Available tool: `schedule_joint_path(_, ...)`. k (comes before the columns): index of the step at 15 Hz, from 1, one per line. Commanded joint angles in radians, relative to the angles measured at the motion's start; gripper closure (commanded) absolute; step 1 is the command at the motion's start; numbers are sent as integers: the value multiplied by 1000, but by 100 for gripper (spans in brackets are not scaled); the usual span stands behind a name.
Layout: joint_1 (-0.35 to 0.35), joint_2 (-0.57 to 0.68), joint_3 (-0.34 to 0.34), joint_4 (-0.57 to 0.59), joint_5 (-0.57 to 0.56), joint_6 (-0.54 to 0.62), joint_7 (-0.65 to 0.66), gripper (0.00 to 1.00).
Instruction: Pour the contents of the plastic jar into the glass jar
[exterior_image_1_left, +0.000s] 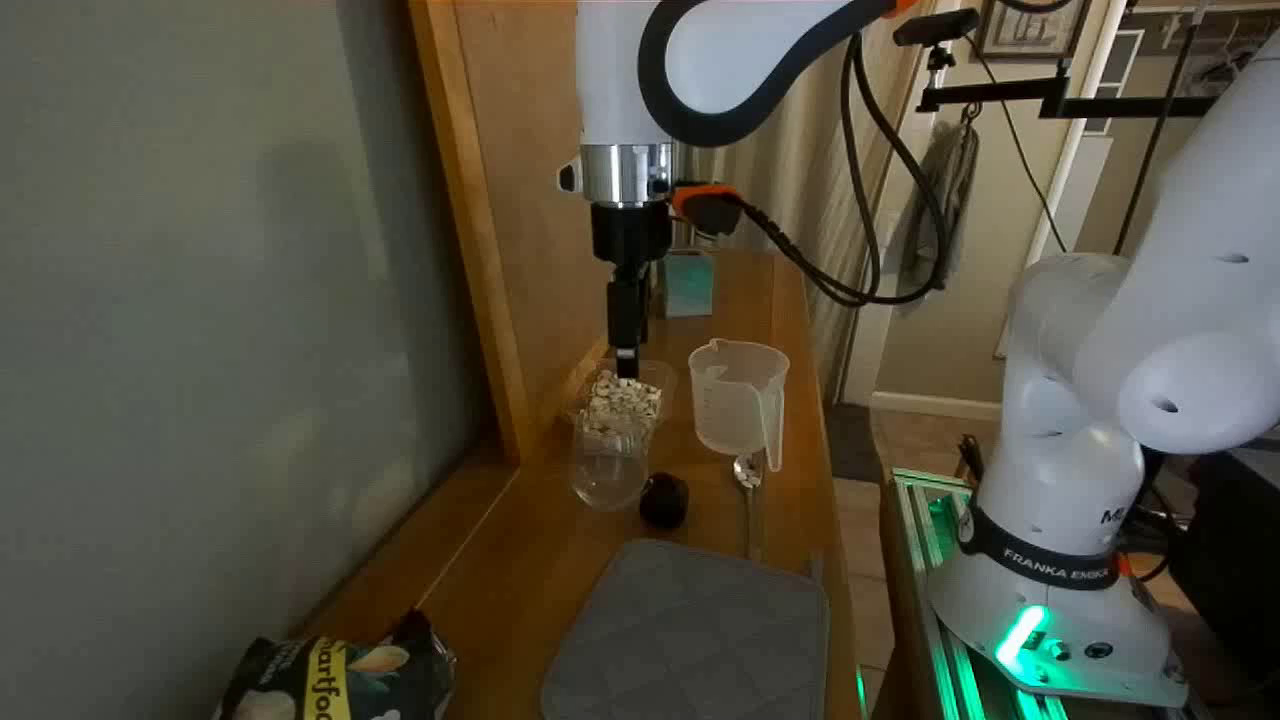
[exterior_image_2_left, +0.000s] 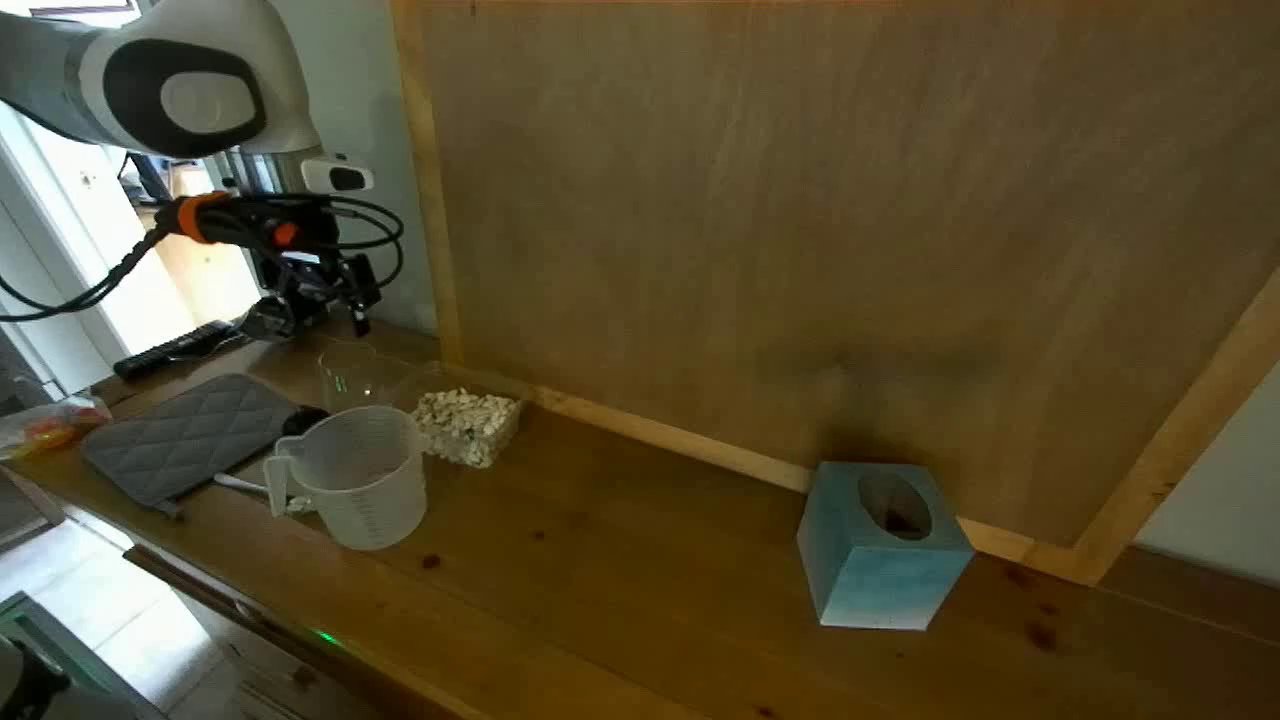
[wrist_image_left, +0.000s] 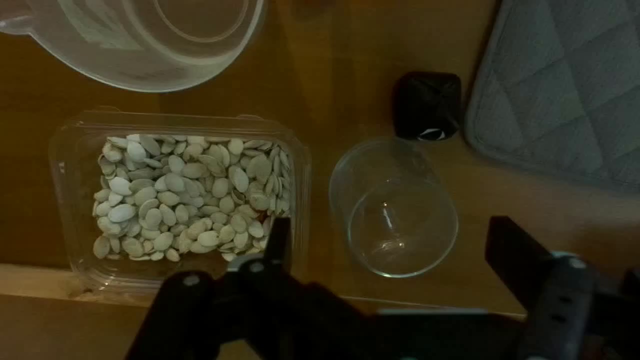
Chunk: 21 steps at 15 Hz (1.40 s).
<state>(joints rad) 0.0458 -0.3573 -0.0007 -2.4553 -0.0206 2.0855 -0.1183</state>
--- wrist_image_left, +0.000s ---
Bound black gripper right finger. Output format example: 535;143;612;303
484;213;640;360

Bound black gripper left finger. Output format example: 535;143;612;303
126;216;376;360

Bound translucent plastic measuring jug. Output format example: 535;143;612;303
0;0;267;93

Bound white pumpkin seeds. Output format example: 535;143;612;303
89;133;293;264

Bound translucent plastic measuring cup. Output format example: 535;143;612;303
328;136;461;280

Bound clear plastic tray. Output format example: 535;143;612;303
48;108;311;296

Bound grey quilted pot holder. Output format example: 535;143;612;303
464;0;640;195

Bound small black block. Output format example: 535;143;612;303
389;70;464;141

